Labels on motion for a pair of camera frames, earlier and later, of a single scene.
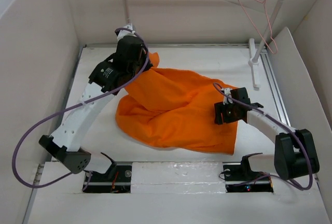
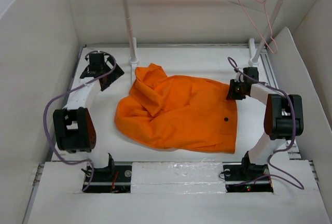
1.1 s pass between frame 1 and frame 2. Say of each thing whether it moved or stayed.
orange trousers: stayed
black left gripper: moved
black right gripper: moved
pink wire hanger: stayed
